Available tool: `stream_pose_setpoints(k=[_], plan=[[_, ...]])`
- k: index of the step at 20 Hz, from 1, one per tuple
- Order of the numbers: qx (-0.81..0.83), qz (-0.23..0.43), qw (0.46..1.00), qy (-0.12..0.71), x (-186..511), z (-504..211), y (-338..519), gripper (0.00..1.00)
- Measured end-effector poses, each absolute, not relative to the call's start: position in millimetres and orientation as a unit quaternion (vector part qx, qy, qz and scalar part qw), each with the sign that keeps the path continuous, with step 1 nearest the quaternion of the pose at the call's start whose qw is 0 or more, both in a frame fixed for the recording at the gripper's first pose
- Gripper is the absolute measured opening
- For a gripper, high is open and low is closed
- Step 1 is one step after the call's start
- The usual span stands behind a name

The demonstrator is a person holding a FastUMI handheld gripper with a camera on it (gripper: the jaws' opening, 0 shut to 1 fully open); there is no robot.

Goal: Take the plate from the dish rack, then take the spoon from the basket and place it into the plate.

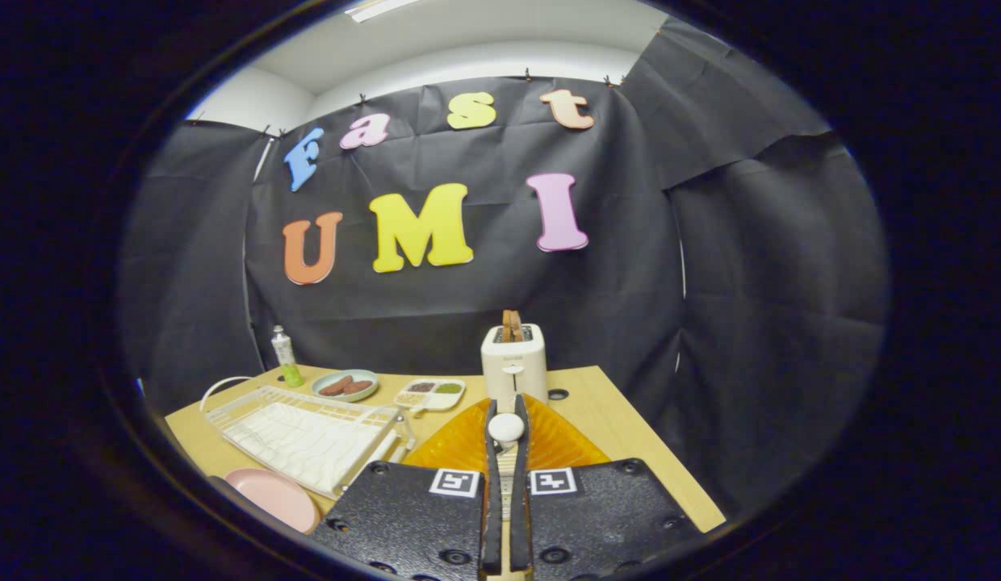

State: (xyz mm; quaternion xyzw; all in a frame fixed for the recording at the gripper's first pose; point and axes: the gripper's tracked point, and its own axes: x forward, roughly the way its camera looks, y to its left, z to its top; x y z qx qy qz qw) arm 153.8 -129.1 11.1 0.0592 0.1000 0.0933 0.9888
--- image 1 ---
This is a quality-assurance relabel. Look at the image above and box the ceiling light panel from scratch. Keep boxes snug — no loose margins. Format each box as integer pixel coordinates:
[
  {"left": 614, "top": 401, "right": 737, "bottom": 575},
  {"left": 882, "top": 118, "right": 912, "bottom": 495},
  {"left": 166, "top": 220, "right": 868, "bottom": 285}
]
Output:
[{"left": 345, "top": 0, "right": 425, "bottom": 23}]

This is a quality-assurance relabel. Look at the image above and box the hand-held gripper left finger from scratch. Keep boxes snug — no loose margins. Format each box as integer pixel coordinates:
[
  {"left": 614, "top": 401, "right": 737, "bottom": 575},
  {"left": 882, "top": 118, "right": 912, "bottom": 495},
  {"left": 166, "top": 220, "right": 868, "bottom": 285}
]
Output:
[{"left": 311, "top": 395, "right": 508, "bottom": 581}]

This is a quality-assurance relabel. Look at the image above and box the white wire dish rack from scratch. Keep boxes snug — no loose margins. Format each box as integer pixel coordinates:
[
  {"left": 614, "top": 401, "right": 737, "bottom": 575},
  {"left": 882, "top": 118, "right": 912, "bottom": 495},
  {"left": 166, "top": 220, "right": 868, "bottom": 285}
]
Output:
[{"left": 200, "top": 375, "right": 417, "bottom": 499}]

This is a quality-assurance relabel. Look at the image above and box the clear bottle with green liquid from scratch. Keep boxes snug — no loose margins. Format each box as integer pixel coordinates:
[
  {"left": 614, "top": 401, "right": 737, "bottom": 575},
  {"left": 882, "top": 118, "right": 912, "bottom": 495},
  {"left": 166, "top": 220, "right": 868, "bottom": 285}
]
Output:
[{"left": 271, "top": 325, "right": 304, "bottom": 388}]

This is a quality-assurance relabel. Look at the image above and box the pale green plate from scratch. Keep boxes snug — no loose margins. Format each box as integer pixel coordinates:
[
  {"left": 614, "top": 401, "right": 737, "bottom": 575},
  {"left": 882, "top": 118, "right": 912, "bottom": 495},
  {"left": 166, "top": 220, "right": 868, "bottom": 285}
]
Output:
[{"left": 312, "top": 369, "right": 380, "bottom": 403}]

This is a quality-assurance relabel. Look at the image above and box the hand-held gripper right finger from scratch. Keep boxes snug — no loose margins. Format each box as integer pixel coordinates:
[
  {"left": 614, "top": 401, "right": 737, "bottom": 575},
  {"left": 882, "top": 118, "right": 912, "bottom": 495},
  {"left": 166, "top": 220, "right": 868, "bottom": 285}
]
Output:
[{"left": 513, "top": 394, "right": 703, "bottom": 581}]

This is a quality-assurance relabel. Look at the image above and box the spoon with striped handle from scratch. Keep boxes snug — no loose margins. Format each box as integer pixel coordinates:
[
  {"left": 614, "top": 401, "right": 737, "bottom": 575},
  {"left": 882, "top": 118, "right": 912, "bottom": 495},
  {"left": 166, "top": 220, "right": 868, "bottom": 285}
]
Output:
[{"left": 488, "top": 412, "right": 526, "bottom": 521}]

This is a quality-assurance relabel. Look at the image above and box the white divided snack tray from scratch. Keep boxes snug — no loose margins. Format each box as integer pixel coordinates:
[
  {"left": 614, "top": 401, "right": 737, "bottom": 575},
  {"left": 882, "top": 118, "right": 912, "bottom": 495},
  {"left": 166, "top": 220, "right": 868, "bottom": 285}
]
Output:
[{"left": 394, "top": 378, "right": 467, "bottom": 414}]

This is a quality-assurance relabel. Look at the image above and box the white toaster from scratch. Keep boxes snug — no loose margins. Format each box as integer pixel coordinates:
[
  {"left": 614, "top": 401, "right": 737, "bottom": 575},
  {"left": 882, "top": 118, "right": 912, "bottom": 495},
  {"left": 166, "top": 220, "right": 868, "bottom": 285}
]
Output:
[{"left": 480, "top": 324, "right": 549, "bottom": 404}]

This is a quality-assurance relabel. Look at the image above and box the pink plate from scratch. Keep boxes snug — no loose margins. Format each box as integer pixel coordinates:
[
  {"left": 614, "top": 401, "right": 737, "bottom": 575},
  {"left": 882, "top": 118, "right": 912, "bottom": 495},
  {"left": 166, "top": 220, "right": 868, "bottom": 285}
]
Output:
[{"left": 224, "top": 468, "right": 321, "bottom": 534}]

